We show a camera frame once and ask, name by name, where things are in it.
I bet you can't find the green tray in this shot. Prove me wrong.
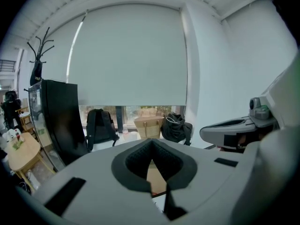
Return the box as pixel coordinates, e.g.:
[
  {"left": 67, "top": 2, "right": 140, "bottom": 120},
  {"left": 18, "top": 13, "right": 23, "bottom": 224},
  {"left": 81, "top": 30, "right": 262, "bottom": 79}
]
[{"left": 12, "top": 139, "right": 25, "bottom": 150}]

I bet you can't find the black framed glass window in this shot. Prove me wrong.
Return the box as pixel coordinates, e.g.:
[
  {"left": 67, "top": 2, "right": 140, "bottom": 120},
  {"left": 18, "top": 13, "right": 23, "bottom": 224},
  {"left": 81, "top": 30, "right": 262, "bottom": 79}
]
[{"left": 78, "top": 105, "right": 186, "bottom": 134}]

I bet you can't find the black balcony railing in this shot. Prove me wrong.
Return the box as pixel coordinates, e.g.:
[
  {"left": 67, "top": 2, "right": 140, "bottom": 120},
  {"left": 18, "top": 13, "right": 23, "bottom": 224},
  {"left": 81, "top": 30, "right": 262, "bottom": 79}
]
[{"left": 0, "top": 59, "right": 17, "bottom": 73}]

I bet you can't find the white plastic bag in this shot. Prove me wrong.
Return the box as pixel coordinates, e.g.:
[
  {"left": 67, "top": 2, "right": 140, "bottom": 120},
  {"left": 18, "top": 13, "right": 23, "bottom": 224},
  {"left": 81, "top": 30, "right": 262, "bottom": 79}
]
[{"left": 5, "top": 129, "right": 17, "bottom": 143}]

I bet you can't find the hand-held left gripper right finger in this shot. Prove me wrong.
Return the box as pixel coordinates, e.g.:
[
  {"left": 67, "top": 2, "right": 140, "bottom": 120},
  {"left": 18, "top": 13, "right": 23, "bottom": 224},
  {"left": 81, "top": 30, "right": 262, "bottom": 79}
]
[{"left": 152, "top": 138, "right": 246, "bottom": 222}]

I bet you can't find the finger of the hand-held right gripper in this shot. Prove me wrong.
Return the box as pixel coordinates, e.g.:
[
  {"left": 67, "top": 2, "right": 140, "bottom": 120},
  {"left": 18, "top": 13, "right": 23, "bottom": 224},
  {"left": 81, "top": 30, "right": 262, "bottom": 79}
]
[{"left": 199, "top": 123, "right": 261, "bottom": 148}]

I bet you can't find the black coat rack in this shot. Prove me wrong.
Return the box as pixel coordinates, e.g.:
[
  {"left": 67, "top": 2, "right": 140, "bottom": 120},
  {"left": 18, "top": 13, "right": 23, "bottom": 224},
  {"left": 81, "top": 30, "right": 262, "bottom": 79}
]
[{"left": 26, "top": 27, "right": 55, "bottom": 86}]

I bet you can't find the black office chair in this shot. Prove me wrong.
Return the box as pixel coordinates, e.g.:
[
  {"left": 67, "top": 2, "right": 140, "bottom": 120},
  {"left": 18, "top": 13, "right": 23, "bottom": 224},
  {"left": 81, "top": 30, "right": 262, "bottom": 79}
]
[{"left": 0, "top": 90, "right": 23, "bottom": 131}]

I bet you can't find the grey fisheye camera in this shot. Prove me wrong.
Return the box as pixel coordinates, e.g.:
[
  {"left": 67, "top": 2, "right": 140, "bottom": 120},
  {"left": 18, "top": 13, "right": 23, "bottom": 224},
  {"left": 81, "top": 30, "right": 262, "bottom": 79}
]
[{"left": 248, "top": 97, "right": 273, "bottom": 121}]

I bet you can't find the tan woven tote bag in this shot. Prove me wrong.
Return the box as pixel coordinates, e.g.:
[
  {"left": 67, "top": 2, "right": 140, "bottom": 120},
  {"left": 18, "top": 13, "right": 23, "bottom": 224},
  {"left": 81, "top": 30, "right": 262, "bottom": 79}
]
[{"left": 133, "top": 115, "right": 165, "bottom": 140}]

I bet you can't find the light wooden side table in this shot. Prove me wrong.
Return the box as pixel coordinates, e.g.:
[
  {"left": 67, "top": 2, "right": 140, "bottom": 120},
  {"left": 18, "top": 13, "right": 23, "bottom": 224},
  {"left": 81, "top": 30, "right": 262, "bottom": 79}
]
[{"left": 4, "top": 132, "right": 57, "bottom": 193}]

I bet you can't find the black backpack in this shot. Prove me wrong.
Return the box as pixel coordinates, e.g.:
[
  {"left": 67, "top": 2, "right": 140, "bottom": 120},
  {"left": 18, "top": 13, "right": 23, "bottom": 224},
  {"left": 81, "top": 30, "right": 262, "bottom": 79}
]
[{"left": 85, "top": 108, "right": 120, "bottom": 152}]

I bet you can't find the black cable bundle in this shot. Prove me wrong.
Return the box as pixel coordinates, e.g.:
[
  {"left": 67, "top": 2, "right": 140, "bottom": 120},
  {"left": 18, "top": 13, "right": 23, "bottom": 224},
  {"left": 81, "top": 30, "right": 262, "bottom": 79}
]
[{"left": 14, "top": 181, "right": 31, "bottom": 195}]

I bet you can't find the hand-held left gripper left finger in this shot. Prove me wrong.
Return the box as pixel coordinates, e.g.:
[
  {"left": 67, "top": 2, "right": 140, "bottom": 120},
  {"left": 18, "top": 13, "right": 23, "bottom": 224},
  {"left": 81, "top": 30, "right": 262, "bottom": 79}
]
[{"left": 32, "top": 138, "right": 172, "bottom": 225}]

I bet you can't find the black glass door cabinet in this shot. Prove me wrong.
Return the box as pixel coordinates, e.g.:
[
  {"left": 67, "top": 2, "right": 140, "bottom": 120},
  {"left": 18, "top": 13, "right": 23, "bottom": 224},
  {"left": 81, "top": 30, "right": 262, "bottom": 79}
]
[{"left": 28, "top": 79, "right": 91, "bottom": 172}]

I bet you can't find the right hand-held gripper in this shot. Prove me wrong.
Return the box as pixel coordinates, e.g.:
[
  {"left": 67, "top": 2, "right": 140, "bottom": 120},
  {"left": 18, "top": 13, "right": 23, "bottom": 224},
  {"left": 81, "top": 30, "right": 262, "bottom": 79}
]
[{"left": 210, "top": 54, "right": 300, "bottom": 142}]

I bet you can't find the black crumpled duffel bag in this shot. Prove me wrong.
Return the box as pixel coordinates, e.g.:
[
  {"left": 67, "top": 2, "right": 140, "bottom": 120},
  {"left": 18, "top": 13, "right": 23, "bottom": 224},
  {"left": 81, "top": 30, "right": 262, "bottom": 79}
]
[{"left": 160, "top": 112, "right": 194, "bottom": 147}]

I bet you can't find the black hanging bag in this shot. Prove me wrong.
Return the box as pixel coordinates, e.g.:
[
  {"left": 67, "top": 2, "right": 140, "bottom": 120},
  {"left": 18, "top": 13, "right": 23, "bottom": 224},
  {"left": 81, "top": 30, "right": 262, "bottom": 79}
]
[{"left": 30, "top": 61, "right": 44, "bottom": 86}]

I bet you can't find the light wooden chair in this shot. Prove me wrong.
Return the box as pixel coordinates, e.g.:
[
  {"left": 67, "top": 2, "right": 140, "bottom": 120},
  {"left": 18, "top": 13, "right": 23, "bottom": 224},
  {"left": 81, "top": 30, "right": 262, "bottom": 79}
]
[{"left": 15, "top": 105, "right": 36, "bottom": 135}]

